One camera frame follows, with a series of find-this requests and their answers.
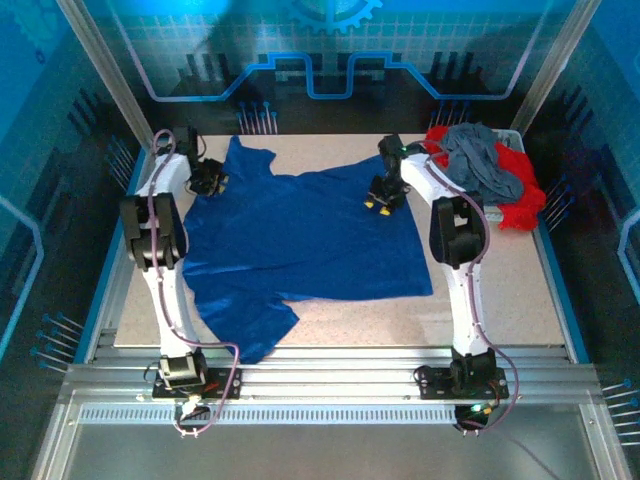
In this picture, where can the aluminium mounting rail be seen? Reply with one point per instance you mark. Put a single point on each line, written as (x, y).
(325, 380)

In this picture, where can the red t-shirt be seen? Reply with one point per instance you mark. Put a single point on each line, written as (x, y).
(520, 175)

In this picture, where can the small black electronics module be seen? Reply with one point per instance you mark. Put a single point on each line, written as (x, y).
(472, 416)

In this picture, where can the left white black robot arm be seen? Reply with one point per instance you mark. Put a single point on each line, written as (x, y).
(167, 300)

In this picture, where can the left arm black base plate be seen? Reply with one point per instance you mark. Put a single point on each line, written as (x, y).
(220, 392)

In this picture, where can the blue t-shirt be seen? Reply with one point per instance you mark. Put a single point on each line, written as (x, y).
(300, 240)

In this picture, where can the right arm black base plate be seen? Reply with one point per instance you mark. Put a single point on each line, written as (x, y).
(435, 387)

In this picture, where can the grey metal sheet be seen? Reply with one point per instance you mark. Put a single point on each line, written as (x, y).
(325, 455)

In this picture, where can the grey t-shirt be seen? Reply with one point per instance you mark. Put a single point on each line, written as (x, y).
(475, 155)

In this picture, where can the aluminium side rail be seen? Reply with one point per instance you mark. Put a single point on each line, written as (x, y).
(555, 310)
(114, 300)

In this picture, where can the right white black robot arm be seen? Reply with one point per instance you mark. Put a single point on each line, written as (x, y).
(467, 310)

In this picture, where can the aluminium frame post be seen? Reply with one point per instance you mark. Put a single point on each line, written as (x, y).
(107, 75)
(555, 65)

